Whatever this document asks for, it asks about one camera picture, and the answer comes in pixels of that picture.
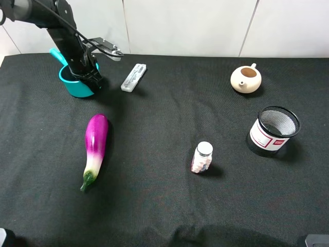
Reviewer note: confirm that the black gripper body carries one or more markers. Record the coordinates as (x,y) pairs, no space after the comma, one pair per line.
(84,67)

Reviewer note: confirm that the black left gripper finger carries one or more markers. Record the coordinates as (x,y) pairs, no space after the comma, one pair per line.
(94,81)

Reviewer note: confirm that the teal toy saucepan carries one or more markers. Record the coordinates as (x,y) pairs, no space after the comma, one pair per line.
(74,86)

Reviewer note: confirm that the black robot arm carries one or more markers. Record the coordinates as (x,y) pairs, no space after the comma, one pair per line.
(57,18)

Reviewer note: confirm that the purple toy eggplant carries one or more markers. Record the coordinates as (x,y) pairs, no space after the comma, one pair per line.
(95,143)

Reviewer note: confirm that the black table cloth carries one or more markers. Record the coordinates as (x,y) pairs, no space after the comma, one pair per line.
(145,193)

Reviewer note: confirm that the small jar of pink candy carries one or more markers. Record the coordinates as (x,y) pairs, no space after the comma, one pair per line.
(202,157)

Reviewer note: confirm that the cream ceramic teapot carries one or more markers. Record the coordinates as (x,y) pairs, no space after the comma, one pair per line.
(246,79)

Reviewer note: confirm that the grey device bottom left corner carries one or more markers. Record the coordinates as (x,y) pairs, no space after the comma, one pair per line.
(3,237)

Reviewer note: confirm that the grey device corner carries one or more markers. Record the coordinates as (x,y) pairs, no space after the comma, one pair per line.
(3,237)
(317,240)

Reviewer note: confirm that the black mesh pen holder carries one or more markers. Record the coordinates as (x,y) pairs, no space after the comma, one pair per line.
(273,127)

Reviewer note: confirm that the grey device bottom right corner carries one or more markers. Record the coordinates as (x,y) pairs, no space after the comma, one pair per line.
(317,240)

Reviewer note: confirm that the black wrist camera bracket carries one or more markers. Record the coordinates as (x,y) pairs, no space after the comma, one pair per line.
(103,46)

